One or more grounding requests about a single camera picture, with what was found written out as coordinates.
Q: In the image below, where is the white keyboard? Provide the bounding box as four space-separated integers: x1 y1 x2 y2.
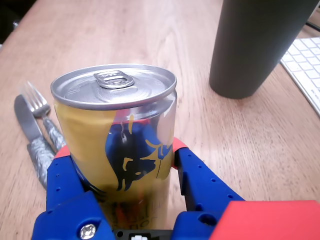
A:
279 36 320 117

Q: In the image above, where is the dark grey tumbler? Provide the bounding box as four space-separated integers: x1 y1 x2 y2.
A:
209 0 320 100

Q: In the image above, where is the knife with taped handle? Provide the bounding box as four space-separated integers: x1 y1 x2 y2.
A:
14 94 56 191

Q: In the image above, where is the yellow Red Bull can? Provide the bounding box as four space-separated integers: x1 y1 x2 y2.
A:
50 63 178 231

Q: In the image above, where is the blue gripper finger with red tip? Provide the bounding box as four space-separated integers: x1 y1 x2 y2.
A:
31 145 116 240
171 137 246 240

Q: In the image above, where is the fork with taped handle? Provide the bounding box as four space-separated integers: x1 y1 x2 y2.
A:
19 81 67 154

